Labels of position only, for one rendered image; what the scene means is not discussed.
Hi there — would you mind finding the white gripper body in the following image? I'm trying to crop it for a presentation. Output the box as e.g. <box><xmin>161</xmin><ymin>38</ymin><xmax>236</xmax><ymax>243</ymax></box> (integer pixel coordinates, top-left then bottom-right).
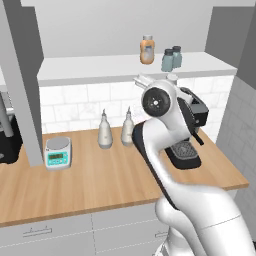
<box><xmin>133</xmin><ymin>74</ymin><xmax>154</xmax><ymax>90</ymax></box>

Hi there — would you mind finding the grey drawer handle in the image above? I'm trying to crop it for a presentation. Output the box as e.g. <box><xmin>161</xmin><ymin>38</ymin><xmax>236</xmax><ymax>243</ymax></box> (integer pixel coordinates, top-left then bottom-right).
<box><xmin>154</xmin><ymin>230</ymin><xmax>170</xmax><ymax>239</ymax></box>
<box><xmin>22</xmin><ymin>226</ymin><xmax>54</xmax><ymax>239</ymax></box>

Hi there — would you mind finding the orange condiment bottle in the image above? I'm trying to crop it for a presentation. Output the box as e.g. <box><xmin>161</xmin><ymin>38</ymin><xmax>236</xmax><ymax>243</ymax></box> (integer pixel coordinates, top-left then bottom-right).
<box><xmin>139</xmin><ymin>34</ymin><xmax>156</xmax><ymax>65</ymax></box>

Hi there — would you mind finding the white pointed-top bottle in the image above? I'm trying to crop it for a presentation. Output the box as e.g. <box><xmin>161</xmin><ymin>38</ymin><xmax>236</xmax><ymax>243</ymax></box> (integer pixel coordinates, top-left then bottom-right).
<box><xmin>120</xmin><ymin>106</ymin><xmax>136</xmax><ymax>148</ymax></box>
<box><xmin>97</xmin><ymin>108</ymin><xmax>114</xmax><ymax>150</ymax></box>

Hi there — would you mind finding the teal and grey kitchen scale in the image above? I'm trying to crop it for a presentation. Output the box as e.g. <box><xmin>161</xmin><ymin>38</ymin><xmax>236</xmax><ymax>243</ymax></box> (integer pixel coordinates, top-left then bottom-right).
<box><xmin>44</xmin><ymin>136</ymin><xmax>73</xmax><ymax>171</ymax></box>

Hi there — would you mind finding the grey cabinet door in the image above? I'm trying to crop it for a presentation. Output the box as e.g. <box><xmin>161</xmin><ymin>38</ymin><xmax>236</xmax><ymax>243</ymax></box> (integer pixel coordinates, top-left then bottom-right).
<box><xmin>0</xmin><ymin>0</ymin><xmax>45</xmax><ymax>168</ymax></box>
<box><xmin>204</xmin><ymin>5</ymin><xmax>256</xmax><ymax>90</ymax></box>

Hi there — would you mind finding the open grey wall cabinet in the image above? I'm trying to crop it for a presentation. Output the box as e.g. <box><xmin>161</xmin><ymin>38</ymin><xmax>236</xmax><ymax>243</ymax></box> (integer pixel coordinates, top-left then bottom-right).
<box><xmin>0</xmin><ymin>0</ymin><xmax>256</xmax><ymax>88</ymax></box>

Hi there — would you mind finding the black countertop appliance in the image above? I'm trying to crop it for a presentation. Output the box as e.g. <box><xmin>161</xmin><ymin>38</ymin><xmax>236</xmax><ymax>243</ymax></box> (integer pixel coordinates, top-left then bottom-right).
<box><xmin>0</xmin><ymin>91</ymin><xmax>24</xmax><ymax>165</ymax></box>

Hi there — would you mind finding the black coffee machine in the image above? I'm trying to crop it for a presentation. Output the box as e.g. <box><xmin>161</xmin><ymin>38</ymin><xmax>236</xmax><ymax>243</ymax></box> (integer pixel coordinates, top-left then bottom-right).
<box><xmin>164</xmin><ymin>86</ymin><xmax>210</xmax><ymax>171</ymax></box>

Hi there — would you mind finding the grey drawer front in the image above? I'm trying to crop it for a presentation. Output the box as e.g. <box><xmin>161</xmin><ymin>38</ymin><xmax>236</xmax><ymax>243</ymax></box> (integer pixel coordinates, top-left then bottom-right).
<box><xmin>0</xmin><ymin>213</ymin><xmax>94</xmax><ymax>256</ymax></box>
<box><xmin>91</xmin><ymin>202</ymin><xmax>170</xmax><ymax>256</ymax></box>

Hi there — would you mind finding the teal shaker with dark lid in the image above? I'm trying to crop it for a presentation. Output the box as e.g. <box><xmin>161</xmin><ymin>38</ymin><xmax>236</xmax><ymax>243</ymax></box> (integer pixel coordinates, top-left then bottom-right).
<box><xmin>171</xmin><ymin>45</ymin><xmax>183</xmax><ymax>69</ymax></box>
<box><xmin>161</xmin><ymin>48</ymin><xmax>175</xmax><ymax>73</ymax></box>

